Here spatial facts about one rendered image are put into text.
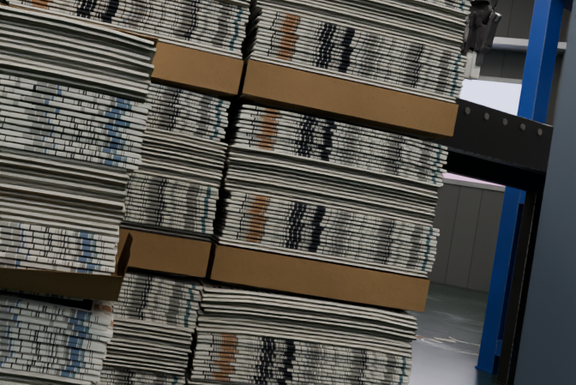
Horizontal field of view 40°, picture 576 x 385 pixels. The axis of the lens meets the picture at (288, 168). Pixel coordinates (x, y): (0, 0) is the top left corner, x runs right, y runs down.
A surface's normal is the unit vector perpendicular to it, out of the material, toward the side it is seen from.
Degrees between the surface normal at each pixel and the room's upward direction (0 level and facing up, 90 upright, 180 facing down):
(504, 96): 90
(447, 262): 90
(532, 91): 90
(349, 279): 92
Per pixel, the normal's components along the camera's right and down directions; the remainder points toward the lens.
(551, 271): -0.35, -0.11
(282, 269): 0.23, 0.01
